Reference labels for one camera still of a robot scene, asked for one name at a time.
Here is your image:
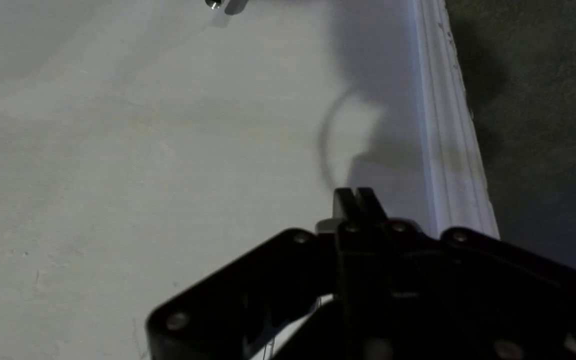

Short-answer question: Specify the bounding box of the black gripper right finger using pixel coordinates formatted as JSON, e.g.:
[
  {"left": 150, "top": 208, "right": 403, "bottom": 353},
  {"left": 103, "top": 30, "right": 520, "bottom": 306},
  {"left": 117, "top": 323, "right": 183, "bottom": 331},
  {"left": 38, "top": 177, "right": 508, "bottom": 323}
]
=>
[{"left": 355, "top": 185, "right": 576, "bottom": 360}]

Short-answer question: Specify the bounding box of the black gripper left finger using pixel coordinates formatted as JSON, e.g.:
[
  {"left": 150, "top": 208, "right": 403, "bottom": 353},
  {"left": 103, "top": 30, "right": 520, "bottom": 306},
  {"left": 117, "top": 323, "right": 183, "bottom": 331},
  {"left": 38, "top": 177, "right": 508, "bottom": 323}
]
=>
[{"left": 143, "top": 185, "right": 359, "bottom": 360}]

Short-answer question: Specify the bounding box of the white door frame trim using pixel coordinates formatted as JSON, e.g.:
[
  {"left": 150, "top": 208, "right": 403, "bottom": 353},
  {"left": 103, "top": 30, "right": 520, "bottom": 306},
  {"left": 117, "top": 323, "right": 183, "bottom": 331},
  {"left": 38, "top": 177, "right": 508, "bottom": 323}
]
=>
[{"left": 406, "top": 0, "right": 503, "bottom": 242}]

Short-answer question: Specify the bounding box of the metal wire shoe rack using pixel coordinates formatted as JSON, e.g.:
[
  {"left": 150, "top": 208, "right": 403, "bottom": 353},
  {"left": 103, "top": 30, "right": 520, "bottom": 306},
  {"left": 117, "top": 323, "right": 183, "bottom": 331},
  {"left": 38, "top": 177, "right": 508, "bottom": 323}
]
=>
[{"left": 203, "top": 0, "right": 250, "bottom": 18}]

